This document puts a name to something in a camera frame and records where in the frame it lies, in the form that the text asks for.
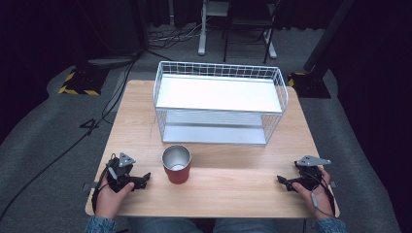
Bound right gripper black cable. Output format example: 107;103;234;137
300;168;337;218

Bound black slanted pole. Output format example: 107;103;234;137
302;0;356;74

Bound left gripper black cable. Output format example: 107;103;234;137
90;153;119;216

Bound white wire shelf rack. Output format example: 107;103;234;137
153;60;290;146

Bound person's right hand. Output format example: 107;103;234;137
291;165;334;219

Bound person's left hand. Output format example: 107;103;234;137
94;176;135;220

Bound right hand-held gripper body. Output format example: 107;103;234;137
287;154;332;192

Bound bundle of floor cables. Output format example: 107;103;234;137
147;22;208;45

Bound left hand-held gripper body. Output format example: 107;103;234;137
106;151;145;194

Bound black stand base hazard tape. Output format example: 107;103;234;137
287;71;332;99
57;66;110;97

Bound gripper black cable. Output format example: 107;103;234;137
90;153;119;216
300;168;337;218

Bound white metal stand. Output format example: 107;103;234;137
197;0;278;60

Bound black metal chair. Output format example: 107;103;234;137
222;0;284;65

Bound black floor cable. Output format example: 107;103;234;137
0;57;139;222

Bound red metal cup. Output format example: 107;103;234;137
161;144;192;185

